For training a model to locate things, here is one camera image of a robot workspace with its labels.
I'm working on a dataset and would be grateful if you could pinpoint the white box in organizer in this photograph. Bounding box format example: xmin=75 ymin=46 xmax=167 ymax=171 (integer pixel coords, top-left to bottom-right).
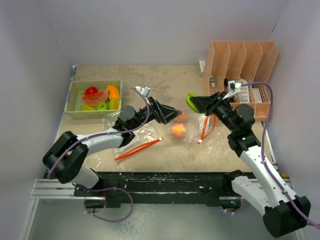
xmin=251 ymin=87 xmax=263 ymax=103

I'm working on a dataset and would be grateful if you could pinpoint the white bottle in organizer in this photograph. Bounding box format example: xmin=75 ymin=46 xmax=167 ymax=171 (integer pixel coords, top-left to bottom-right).
xmin=238 ymin=79 xmax=250 ymax=103

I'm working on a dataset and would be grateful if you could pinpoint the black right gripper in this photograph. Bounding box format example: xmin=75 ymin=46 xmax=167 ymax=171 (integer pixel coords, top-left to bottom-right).
xmin=190 ymin=91 xmax=238 ymax=133

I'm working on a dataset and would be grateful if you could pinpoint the fake peach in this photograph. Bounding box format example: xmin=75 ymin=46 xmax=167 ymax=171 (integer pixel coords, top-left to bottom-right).
xmin=176 ymin=110 xmax=187 ymax=122
xmin=170 ymin=123 xmax=186 ymax=139

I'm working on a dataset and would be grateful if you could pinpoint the fake watermelon slice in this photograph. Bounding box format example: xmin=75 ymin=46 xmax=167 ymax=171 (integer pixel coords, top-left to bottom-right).
xmin=81 ymin=89 xmax=109 ymax=107

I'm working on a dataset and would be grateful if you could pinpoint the orange plastic file organizer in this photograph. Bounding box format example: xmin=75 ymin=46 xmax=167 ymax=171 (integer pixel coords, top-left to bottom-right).
xmin=202 ymin=41 xmax=279 ymax=121

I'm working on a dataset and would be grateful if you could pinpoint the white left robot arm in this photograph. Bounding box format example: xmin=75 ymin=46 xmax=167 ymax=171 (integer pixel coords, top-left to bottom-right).
xmin=42 ymin=98 xmax=182 ymax=196

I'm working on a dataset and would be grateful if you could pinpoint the aluminium frame rail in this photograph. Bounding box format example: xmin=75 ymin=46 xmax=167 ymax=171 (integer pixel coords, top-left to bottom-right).
xmin=30 ymin=179 xmax=85 ymax=200

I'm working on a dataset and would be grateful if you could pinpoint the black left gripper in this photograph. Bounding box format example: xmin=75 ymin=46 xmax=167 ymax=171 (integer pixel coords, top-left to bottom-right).
xmin=129 ymin=96 xmax=181 ymax=131

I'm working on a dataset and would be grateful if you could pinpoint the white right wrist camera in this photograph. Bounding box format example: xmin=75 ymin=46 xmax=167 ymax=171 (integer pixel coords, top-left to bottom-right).
xmin=223 ymin=80 xmax=242 ymax=99

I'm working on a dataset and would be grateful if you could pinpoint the green fake custard apple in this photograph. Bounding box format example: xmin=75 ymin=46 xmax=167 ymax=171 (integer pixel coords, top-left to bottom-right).
xmin=96 ymin=102 xmax=109 ymax=111

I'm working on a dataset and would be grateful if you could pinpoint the red fake strawberry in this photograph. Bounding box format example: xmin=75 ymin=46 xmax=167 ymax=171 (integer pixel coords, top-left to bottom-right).
xmin=83 ymin=86 xmax=98 ymax=96

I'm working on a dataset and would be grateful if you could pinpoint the light green perforated basket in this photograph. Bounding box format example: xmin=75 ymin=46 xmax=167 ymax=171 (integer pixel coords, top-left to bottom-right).
xmin=64 ymin=79 xmax=123 ymax=119

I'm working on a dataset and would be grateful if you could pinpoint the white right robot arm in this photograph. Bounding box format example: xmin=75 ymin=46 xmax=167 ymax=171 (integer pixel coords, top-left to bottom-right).
xmin=187 ymin=92 xmax=311 ymax=238

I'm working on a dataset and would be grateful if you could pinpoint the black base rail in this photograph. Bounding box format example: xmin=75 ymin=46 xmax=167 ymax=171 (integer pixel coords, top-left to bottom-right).
xmin=74 ymin=172 xmax=244 ymax=209

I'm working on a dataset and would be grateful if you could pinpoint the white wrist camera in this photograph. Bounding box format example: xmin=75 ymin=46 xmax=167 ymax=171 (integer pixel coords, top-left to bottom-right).
xmin=135 ymin=86 xmax=151 ymax=98
xmin=223 ymin=80 xmax=242 ymax=99

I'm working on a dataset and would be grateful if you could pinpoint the yellow fake starfruit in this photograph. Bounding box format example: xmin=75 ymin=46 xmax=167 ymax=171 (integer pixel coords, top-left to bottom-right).
xmin=109 ymin=98 xmax=120 ymax=110

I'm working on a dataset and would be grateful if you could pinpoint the small white box behind organizer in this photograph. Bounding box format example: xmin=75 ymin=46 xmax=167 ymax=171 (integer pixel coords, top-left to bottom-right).
xmin=198 ymin=60 xmax=206 ymax=75

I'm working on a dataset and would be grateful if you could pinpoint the green fake leafy vegetable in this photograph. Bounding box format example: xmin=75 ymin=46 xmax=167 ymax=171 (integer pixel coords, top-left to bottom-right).
xmin=185 ymin=93 xmax=200 ymax=114

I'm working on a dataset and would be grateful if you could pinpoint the clear zip bag orange seal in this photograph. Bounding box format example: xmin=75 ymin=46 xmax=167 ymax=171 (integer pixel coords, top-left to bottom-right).
xmin=102 ymin=112 xmax=164 ymax=161

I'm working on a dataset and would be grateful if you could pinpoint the white green tube in organizer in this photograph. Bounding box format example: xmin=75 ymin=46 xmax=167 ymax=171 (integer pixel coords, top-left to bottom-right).
xmin=209 ymin=75 xmax=215 ymax=88

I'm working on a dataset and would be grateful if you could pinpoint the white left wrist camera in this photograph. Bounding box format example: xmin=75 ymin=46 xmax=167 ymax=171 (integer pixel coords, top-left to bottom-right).
xmin=135 ymin=86 xmax=151 ymax=98

